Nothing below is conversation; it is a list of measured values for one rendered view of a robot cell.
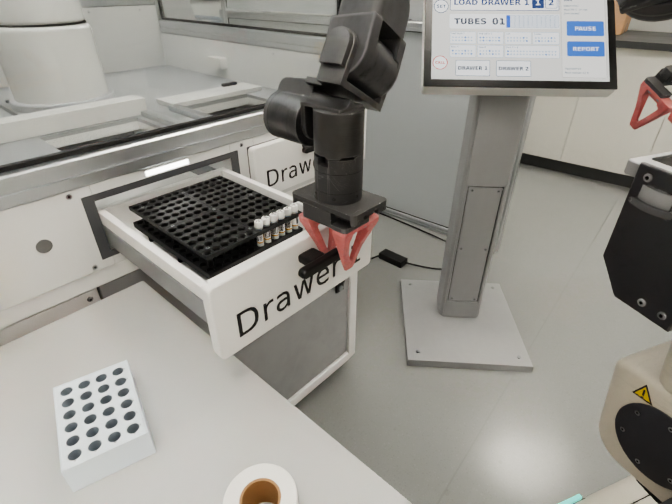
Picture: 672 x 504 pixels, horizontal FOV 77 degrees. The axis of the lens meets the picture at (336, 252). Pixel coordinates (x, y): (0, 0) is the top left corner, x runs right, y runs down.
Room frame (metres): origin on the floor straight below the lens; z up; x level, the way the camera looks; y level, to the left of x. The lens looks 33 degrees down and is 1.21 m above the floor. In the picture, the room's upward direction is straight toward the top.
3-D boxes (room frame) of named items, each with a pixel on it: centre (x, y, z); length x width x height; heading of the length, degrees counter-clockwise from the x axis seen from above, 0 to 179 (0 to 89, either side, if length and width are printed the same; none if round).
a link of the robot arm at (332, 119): (0.48, 0.00, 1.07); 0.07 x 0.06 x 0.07; 47
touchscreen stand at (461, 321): (1.34, -0.51, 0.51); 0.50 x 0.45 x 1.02; 176
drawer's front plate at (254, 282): (0.48, 0.05, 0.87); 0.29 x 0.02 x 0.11; 138
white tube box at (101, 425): (0.31, 0.27, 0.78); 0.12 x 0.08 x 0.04; 33
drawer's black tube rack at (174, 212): (0.61, 0.20, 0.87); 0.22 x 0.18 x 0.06; 48
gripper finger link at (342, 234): (0.47, -0.01, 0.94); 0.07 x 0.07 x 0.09; 48
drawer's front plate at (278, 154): (0.92, 0.07, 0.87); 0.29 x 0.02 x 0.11; 138
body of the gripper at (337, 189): (0.47, 0.00, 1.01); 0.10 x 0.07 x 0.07; 48
